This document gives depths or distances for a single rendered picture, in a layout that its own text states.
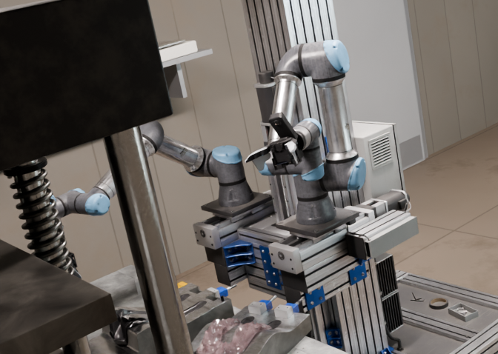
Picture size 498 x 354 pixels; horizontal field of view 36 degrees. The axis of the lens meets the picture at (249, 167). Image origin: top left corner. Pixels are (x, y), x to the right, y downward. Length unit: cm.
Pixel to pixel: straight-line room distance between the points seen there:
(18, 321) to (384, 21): 549
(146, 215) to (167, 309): 16
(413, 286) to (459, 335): 60
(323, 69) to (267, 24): 44
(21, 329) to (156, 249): 24
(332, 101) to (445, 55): 457
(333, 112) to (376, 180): 61
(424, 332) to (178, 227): 221
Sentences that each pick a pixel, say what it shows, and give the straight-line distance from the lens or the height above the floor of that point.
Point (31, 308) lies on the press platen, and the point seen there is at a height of 154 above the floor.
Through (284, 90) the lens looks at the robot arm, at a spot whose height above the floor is 155.
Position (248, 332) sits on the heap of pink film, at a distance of 242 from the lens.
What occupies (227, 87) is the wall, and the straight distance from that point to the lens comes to 547.
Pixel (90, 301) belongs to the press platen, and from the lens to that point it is 126.
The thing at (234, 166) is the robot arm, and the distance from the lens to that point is 315.
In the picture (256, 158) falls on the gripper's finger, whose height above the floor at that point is 143.
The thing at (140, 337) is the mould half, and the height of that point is 92.
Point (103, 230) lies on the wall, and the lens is 505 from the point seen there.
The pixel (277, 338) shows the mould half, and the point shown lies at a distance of 243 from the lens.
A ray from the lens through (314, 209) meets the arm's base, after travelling 280.
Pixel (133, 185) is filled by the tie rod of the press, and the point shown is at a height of 171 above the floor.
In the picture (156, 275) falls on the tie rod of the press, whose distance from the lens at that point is 124.
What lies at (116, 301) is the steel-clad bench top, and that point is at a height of 80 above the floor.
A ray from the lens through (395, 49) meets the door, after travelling 659.
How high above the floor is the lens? 201
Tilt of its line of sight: 15 degrees down
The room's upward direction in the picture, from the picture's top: 11 degrees counter-clockwise
